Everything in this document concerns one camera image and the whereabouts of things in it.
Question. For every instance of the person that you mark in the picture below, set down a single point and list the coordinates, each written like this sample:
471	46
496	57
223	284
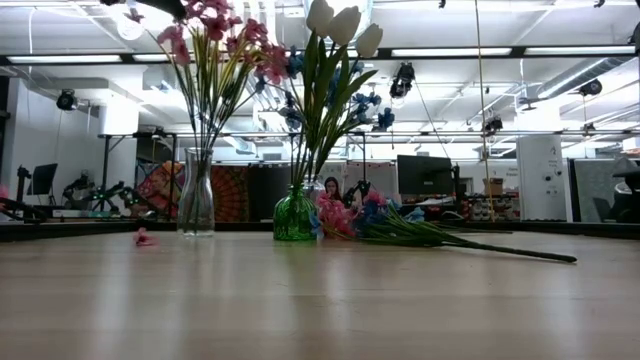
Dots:
333	187

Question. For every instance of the grey partition panel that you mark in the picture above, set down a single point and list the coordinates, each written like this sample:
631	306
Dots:
592	185

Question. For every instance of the cardboard box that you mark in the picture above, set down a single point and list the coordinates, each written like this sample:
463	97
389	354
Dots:
495	186

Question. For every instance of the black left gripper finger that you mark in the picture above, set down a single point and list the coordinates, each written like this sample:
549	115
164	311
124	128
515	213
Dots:
165	7

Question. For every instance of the tall clear glass vase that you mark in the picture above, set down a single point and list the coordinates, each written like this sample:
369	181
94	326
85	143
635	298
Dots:
196	205

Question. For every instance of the small black monitor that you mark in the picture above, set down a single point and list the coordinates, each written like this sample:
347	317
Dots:
42	179

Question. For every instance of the black office chair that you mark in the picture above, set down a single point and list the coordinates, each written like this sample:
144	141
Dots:
627	195

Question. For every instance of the background black robot arm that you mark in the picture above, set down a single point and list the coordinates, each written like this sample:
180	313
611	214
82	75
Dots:
80	187
362	189

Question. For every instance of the black aluminium frame rail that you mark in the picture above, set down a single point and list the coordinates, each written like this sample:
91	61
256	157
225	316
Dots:
100	231

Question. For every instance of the green ribbed glass vase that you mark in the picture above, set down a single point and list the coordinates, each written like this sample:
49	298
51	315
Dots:
295	220

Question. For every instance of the black overhead beam with lights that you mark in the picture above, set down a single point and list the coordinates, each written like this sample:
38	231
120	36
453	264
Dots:
517	51

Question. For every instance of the fallen pink blossom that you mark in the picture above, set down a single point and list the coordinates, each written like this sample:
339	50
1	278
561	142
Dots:
145	239

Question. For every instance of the orange blue patterned tapestry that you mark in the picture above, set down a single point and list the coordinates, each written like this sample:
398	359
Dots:
160	187

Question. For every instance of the large black monitor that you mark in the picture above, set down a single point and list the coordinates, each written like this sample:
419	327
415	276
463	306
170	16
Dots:
425	175

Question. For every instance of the black metal frame stand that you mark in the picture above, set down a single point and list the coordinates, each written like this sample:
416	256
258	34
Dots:
172	150

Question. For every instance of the orange brown patterned tapestry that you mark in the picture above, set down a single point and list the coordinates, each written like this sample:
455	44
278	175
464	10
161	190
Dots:
234	192

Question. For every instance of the black cabinet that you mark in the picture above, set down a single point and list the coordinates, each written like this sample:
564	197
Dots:
262	190

